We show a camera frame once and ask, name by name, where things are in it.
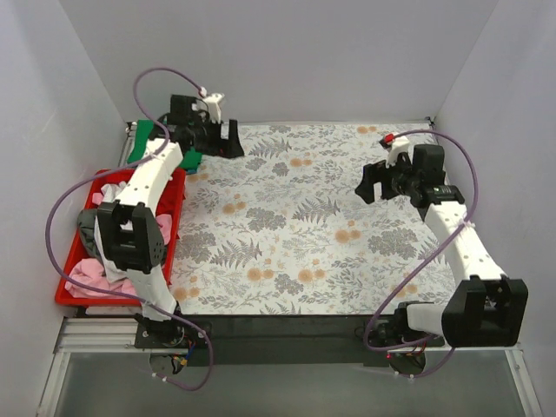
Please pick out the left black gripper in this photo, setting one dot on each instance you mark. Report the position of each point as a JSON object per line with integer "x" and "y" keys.
{"x": 223, "y": 139}

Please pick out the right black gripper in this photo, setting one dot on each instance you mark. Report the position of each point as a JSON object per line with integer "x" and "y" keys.
{"x": 384, "y": 182}

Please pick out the green t shirt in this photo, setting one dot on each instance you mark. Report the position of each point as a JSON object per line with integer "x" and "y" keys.
{"x": 139, "y": 133}

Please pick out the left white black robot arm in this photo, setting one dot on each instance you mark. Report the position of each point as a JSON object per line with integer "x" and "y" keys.
{"x": 127, "y": 232}

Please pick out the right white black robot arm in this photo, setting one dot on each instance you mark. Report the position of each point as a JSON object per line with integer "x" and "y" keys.
{"x": 487, "y": 307}

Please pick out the red garment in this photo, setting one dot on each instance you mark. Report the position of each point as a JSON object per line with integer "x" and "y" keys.
{"x": 172, "y": 196}

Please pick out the white garment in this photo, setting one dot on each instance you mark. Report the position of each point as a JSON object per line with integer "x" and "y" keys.
{"x": 111, "y": 191}

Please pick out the floral tablecloth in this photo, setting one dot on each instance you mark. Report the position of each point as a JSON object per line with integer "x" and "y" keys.
{"x": 281, "y": 230}

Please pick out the grey garment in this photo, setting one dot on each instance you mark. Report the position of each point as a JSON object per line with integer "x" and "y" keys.
{"x": 86, "y": 222}

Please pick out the pink garment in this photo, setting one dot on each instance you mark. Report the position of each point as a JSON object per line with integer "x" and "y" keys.
{"x": 91, "y": 272}

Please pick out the red plastic bin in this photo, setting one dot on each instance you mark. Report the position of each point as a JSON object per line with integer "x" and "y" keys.
{"x": 77, "y": 251}

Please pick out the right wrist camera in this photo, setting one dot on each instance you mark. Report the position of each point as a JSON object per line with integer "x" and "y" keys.
{"x": 394, "y": 144}

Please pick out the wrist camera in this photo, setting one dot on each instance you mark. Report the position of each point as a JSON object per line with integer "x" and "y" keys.
{"x": 213, "y": 103}
{"x": 394, "y": 144}

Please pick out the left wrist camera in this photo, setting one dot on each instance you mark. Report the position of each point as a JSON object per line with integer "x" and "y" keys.
{"x": 213, "y": 103}

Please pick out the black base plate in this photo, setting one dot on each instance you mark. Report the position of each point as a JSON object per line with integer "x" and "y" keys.
{"x": 262, "y": 339}

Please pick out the aluminium rail frame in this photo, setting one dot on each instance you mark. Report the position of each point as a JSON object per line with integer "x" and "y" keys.
{"x": 98, "y": 371}

